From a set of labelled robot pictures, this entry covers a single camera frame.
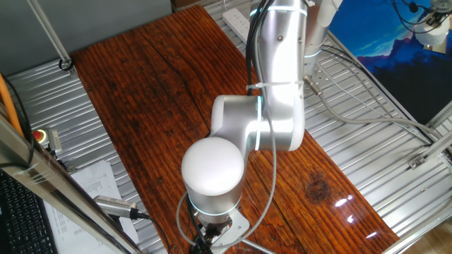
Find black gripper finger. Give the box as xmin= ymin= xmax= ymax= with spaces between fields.
xmin=201 ymin=224 xmax=222 ymax=244

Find white toilet paper roll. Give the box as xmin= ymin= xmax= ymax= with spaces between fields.
xmin=415 ymin=16 xmax=451 ymax=47

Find printed paper sheets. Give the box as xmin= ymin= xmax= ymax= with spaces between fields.
xmin=44 ymin=160 xmax=141 ymax=254

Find brown wooden board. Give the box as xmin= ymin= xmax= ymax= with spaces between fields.
xmin=72 ymin=4 xmax=400 ymax=254

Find black keyboard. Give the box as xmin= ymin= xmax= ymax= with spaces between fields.
xmin=0 ymin=171 xmax=59 ymax=254

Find red emergency stop button box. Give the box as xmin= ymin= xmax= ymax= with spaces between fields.
xmin=32 ymin=127 xmax=64 ymax=156

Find white power strip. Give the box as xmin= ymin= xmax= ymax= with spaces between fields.
xmin=222 ymin=7 xmax=251 ymax=44

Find orange pole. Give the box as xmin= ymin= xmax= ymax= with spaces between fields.
xmin=0 ymin=73 xmax=24 ymax=137

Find blue mountain picture backdrop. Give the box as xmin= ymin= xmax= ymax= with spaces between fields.
xmin=328 ymin=0 xmax=452 ymax=125

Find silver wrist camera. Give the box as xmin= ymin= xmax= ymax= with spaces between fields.
xmin=210 ymin=210 xmax=251 ymax=254

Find metal bar clamp black handle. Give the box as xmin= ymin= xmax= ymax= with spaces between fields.
xmin=242 ymin=238 xmax=277 ymax=254

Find black exterior camera cable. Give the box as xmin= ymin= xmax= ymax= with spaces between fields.
xmin=129 ymin=210 xmax=172 ymax=254

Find ribbed silver exterior camera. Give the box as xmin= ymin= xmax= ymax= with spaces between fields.
xmin=93 ymin=195 xmax=139 ymax=220

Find wide shiny metal frame bar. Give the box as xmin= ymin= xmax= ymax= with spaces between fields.
xmin=0 ymin=112 xmax=144 ymax=254

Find thick grey robot cable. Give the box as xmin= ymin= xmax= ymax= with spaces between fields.
xmin=304 ymin=75 xmax=452 ymax=145

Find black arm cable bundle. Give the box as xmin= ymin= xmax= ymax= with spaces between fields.
xmin=245 ymin=0 xmax=275 ymax=96

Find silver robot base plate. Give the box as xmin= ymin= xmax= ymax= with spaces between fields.
xmin=303 ymin=60 xmax=335 ymax=97

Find black table cable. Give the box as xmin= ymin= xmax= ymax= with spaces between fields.
xmin=319 ymin=44 xmax=437 ymax=142

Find aluminium frame profile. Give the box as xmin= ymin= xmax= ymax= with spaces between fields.
xmin=408 ymin=131 xmax=452 ymax=170
xmin=425 ymin=101 xmax=452 ymax=130

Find thin aluminium frame strut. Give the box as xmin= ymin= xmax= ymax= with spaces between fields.
xmin=26 ymin=0 xmax=77 ymax=77

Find black background robot cables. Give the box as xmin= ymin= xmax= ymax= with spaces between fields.
xmin=390 ymin=0 xmax=451 ymax=35

